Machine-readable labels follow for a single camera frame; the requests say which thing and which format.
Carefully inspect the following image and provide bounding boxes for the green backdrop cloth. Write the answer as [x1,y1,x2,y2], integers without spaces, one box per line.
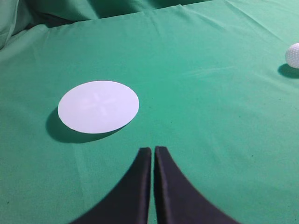
[0,0,206,51]

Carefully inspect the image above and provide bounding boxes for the white perforated plastic ball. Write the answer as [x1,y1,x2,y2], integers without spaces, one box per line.
[285,43,299,69]

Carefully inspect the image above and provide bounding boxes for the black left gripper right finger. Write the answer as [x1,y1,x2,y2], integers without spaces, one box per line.
[154,146,237,224]

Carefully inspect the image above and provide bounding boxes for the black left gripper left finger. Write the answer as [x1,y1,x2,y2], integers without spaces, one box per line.
[72,147,151,224]

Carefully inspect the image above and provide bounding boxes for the white round plate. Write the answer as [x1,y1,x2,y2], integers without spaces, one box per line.
[57,81,140,134]

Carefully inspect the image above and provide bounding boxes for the green table cloth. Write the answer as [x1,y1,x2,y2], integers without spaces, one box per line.
[0,0,299,224]

